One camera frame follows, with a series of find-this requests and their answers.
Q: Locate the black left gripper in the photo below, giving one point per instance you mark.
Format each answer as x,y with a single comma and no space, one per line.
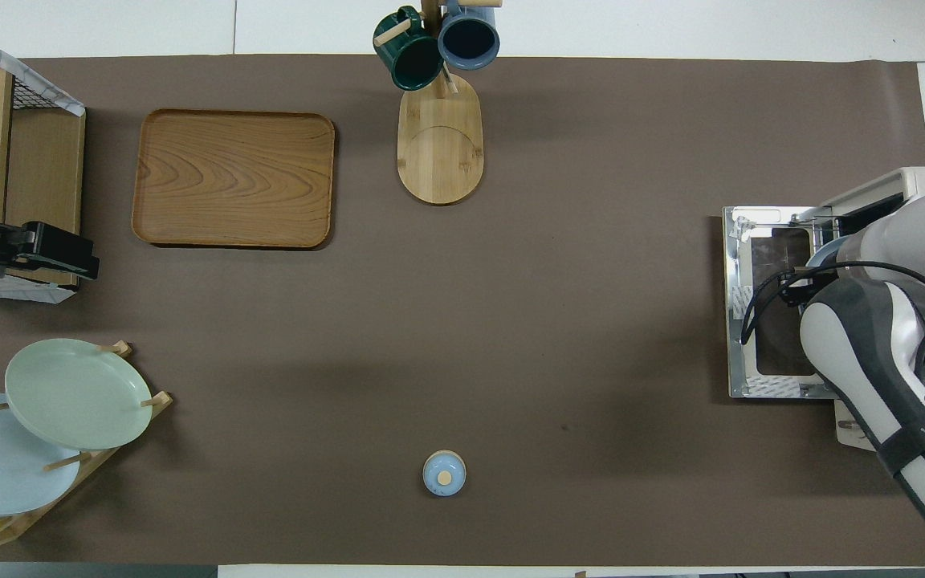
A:
61,253

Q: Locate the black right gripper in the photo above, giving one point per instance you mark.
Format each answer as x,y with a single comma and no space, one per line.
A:
798,287

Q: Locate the small light blue plate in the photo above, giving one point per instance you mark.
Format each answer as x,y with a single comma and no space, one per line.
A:
825,255

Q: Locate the toaster oven glass door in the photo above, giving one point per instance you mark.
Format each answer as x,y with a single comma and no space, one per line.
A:
776,385

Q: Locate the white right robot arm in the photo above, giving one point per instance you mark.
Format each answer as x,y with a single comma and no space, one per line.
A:
872,361

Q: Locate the beige toaster oven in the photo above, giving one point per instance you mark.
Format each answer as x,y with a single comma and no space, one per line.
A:
896,189

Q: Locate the wooden shelf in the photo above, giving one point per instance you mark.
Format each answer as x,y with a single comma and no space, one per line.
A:
45,177

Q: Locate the pale green plate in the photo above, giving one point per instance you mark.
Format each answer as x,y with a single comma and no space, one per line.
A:
77,393

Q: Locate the checkered white cloth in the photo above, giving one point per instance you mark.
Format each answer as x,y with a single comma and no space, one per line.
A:
61,103

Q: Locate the wooden serving tray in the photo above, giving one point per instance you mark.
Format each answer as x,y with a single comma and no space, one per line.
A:
234,178

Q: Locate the wooden plate rack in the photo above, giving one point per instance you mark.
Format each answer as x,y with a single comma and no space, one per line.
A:
69,482

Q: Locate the brown table mat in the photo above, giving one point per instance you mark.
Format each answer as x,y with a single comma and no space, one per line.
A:
511,321

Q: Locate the wooden mug tree stand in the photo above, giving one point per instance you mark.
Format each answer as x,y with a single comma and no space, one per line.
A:
440,152

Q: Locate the dark green mug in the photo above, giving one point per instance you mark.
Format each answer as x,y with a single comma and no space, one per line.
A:
406,56

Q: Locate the blue mug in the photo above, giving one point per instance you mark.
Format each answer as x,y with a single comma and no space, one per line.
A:
469,36

